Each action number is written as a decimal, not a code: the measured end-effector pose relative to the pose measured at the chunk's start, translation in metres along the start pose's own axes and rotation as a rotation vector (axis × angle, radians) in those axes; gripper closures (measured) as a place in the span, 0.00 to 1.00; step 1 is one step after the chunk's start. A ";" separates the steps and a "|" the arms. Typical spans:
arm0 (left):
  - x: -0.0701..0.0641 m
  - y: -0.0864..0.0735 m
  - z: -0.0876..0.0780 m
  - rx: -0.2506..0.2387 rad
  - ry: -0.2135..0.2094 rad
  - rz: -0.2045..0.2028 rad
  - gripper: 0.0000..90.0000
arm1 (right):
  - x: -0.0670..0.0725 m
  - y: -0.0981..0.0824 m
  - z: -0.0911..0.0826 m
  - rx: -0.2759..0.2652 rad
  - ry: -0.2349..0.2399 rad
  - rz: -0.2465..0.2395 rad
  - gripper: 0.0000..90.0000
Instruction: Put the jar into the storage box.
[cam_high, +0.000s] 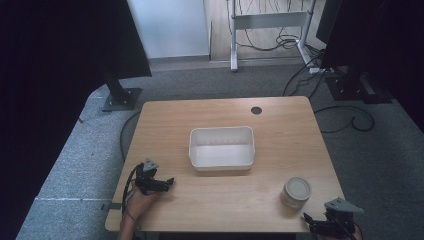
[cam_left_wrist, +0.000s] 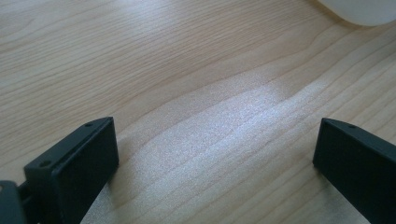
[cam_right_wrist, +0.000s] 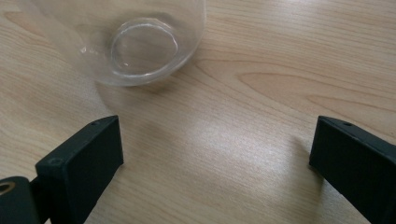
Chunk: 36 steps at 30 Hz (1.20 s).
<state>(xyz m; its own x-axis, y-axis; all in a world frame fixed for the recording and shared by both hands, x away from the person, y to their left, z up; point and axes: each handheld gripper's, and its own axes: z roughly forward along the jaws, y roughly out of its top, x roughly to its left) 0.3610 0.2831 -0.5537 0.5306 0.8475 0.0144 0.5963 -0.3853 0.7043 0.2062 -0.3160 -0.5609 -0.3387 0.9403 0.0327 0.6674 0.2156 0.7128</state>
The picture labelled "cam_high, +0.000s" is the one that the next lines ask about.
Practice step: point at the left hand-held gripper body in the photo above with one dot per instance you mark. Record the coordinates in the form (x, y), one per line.
(146, 176)

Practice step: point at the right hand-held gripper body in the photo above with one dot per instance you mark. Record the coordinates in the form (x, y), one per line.
(340, 216)

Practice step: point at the white plastic bin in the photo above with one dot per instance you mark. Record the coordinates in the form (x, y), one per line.
(221, 156)

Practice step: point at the person's right hand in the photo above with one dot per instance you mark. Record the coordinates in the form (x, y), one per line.
(356, 235)

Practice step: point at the person's left hand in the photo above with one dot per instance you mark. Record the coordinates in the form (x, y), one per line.
(141, 203)

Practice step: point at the small grey table edge clamp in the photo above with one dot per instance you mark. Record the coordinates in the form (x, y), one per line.
(111, 206)

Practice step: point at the round black table grommet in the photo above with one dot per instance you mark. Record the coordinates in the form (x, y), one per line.
(256, 110)

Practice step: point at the black curtain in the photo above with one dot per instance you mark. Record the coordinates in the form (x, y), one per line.
(50, 83)
(383, 40)

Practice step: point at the white power strip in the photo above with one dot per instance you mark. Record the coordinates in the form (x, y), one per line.
(316, 70)

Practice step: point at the dark monitor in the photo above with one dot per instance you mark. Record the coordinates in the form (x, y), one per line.
(328, 20)

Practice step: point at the black stand with base plate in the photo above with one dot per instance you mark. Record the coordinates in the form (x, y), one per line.
(353, 86)
(121, 96)

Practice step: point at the white desk frame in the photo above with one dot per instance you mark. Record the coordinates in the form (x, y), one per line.
(266, 20)

